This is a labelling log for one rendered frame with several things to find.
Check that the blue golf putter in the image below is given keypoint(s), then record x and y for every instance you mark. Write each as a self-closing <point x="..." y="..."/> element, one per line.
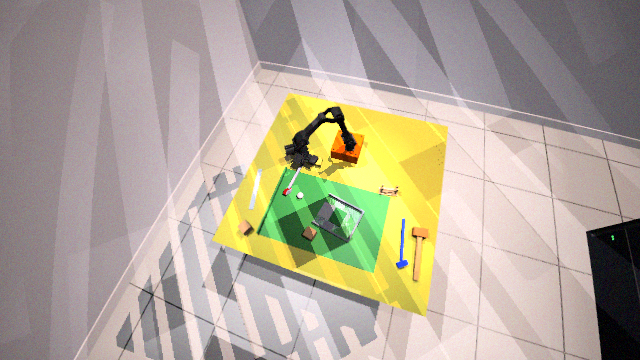
<point x="402" y="263"/>

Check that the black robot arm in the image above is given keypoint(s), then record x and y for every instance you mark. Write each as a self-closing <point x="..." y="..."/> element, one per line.
<point x="301" y="138"/>

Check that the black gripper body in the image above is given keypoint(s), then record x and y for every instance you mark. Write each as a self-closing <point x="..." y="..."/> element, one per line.
<point x="312" y="160"/>

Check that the white curved flat strip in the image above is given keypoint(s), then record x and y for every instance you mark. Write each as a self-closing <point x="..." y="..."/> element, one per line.
<point x="255" y="188"/>

